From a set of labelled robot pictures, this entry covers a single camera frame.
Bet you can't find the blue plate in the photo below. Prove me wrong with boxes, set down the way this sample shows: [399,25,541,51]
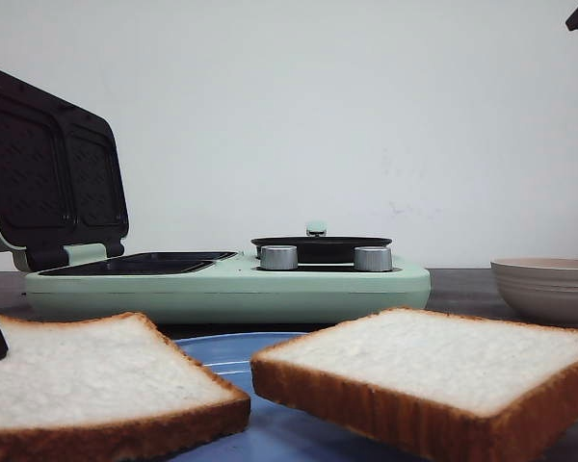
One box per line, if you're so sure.
[172,332,417,461]

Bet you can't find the cream ribbed bowl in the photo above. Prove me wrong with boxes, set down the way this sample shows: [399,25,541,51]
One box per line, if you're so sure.
[490,257,578,325]

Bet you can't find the silver right control knob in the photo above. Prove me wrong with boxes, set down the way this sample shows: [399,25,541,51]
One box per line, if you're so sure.
[354,246,393,272]

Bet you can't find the white bread slice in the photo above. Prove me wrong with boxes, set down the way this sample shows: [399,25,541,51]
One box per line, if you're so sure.
[0,313,250,461]
[250,308,578,461]

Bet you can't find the silver left control knob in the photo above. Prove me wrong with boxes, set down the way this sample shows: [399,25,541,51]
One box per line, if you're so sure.
[260,244,299,270]

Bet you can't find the black frying pan green handle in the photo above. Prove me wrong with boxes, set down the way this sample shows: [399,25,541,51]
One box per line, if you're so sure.
[250,221,392,264]

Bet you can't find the silver control knob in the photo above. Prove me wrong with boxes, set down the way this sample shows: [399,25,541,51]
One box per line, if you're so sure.
[260,244,299,270]
[354,246,393,272]

